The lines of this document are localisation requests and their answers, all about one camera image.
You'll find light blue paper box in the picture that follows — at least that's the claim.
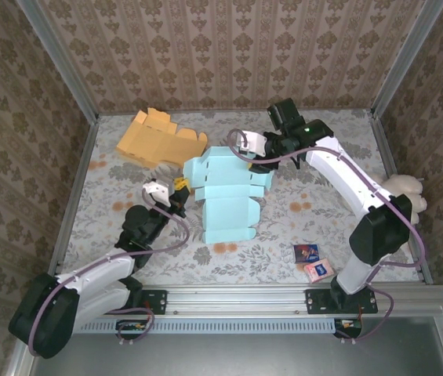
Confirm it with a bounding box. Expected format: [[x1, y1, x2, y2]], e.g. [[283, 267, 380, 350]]
[[181, 145, 275, 246]]

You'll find orange paper box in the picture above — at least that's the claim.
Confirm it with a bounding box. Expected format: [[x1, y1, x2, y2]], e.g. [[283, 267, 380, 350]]
[[115, 107, 209, 176]]

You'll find floral patterned table cover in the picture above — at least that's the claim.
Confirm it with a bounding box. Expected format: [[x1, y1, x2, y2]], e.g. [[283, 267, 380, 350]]
[[58, 109, 420, 285]]

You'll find dark blue small packet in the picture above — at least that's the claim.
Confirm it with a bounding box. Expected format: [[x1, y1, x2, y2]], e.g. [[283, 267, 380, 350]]
[[291, 243, 321, 264]]

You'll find black connector board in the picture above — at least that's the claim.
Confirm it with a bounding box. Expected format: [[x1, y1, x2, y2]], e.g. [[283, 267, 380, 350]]
[[332, 317, 363, 340], [115, 319, 147, 341]]

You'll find pink small packet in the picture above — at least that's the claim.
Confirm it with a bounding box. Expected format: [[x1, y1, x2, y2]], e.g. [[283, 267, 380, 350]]
[[303, 258, 334, 283]]

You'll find white plush toy dog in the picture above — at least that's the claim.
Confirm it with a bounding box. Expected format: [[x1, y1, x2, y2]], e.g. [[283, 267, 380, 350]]
[[377, 174, 428, 226]]

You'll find grey metal sheet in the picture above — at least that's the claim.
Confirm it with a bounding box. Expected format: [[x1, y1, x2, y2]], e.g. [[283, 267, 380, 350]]
[[28, 316, 443, 376]]

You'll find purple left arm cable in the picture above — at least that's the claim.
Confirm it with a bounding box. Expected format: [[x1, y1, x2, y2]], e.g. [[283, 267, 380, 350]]
[[27, 187, 191, 357]]

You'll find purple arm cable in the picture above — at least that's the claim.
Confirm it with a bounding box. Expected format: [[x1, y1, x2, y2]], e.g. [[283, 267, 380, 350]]
[[27, 187, 191, 357], [227, 128, 428, 345]]

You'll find aluminium table side rail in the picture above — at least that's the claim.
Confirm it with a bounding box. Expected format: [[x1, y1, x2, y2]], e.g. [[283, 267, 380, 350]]
[[46, 117, 100, 275], [369, 113, 434, 285]]

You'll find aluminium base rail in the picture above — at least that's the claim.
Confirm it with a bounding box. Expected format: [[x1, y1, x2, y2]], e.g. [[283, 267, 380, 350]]
[[138, 284, 443, 316]]

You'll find white slotted cable duct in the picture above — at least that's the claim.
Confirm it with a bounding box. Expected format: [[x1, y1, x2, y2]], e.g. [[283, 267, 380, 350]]
[[74, 317, 334, 334]]

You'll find aluminium frame post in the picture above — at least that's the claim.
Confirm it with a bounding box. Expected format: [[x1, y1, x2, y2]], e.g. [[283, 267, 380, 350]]
[[16, 0, 100, 123], [369, 0, 443, 118]]

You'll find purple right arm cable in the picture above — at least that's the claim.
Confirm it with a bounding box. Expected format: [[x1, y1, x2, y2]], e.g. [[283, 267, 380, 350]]
[[227, 128, 428, 345]]

